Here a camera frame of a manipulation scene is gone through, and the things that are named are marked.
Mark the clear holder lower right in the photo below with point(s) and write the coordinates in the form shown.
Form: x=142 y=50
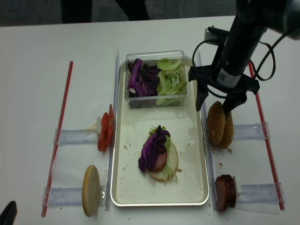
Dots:
x=261 y=193

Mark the purple cabbage in container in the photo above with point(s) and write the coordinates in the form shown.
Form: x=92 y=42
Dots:
x=143 y=79

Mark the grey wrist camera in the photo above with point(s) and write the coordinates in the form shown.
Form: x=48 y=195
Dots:
x=215 y=35

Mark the pink ham slice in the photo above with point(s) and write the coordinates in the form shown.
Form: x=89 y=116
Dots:
x=160 y=162

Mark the right red tape strip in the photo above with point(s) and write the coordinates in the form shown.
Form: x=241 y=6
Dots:
x=252 y=161

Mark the black object bottom left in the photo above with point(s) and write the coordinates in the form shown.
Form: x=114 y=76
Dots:
x=8 y=215

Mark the shredded lettuce on burger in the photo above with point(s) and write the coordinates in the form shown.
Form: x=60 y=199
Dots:
x=169 y=170

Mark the purple cabbage leaf on burger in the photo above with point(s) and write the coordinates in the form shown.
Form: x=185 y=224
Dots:
x=151 y=149

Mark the clear holder upper right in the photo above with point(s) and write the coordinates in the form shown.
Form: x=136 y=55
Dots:
x=256 y=131

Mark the dark meat patty front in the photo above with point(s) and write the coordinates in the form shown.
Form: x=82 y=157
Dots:
x=221 y=185

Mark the left red tape strip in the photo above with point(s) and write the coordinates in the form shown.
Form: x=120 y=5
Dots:
x=55 y=146

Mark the sesame top bun rear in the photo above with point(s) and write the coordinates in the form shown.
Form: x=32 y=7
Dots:
x=228 y=132

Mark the rear tomato slice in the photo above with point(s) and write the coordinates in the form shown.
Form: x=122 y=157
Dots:
x=110 y=124

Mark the dark meat patty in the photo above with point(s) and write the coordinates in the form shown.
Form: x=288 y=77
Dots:
x=221 y=185
x=232 y=200

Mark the person legs dark trousers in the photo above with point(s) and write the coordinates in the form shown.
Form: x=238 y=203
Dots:
x=80 y=11

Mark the white stopper behind patties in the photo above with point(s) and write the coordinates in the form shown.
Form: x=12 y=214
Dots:
x=237 y=187

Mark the red tape strip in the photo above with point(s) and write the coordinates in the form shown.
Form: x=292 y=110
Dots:
x=252 y=161
x=55 y=146

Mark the bottom bun on tray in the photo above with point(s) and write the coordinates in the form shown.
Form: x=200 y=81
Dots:
x=166 y=165

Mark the green lettuce in container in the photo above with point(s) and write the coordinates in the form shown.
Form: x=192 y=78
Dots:
x=172 y=82

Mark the front tomato slice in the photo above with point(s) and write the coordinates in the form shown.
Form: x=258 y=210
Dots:
x=102 y=141

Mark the tomato slice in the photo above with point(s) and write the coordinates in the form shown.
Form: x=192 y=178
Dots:
x=110 y=124
x=102 y=141

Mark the sesame bun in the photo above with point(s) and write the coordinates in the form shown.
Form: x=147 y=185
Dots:
x=228 y=132
x=216 y=123

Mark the right clear acrylic divider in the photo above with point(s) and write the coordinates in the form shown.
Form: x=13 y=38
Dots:
x=208 y=152

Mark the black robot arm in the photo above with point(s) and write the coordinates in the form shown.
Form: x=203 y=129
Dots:
x=236 y=47

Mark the dark meat patty rear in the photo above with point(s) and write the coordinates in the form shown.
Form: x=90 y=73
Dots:
x=232 y=200

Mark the clear holder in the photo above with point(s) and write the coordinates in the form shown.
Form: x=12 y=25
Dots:
x=62 y=197
x=256 y=131
x=261 y=193
x=64 y=136

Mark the sesame top bun front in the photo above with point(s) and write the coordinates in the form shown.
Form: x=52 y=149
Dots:
x=216 y=123

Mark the clear holder upper left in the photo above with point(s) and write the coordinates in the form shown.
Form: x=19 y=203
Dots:
x=64 y=136

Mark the cream metal serving tray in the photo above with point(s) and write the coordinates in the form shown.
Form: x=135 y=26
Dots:
x=130 y=186

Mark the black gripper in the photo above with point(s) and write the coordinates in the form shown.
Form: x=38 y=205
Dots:
x=204 y=77

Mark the clear holder lower left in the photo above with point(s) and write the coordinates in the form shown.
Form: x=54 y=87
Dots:
x=62 y=197

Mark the pale bun half left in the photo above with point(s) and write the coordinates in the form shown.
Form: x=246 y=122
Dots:
x=90 y=191

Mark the clear plastic salad container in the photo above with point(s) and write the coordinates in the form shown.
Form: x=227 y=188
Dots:
x=151 y=59

